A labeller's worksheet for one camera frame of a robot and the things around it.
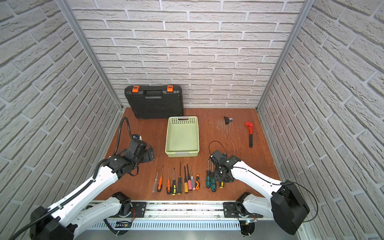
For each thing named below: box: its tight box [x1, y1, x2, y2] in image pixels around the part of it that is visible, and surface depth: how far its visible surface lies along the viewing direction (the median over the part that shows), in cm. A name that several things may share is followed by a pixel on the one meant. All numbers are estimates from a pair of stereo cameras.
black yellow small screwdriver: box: [172, 167, 177, 196], surface depth 81 cm
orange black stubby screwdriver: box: [195, 164, 200, 190], surface depth 83 cm
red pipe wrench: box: [244, 121, 254, 148], surface depth 107 cm
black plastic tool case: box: [124, 85, 184, 120], surface depth 99 cm
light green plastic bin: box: [165, 116, 200, 158], surface depth 103 cm
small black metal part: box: [223, 116, 233, 125], surface depth 113 cm
